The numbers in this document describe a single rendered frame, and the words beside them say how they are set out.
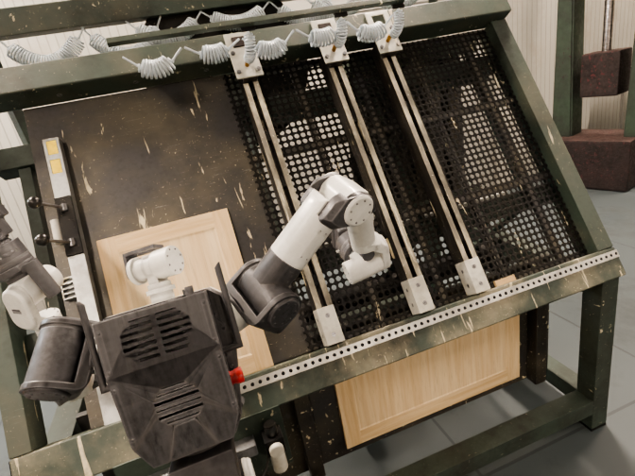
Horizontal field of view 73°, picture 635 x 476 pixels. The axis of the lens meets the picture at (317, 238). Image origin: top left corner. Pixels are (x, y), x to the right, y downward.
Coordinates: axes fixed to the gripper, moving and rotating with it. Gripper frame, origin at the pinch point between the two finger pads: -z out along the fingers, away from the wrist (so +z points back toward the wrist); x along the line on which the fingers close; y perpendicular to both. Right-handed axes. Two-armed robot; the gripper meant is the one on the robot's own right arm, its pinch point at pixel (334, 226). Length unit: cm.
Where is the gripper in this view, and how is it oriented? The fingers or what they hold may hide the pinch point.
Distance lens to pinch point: 134.9
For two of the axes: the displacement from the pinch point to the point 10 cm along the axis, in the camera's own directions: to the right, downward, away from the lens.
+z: 3.4, 4.7, -8.1
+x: -1.0, -8.4, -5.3
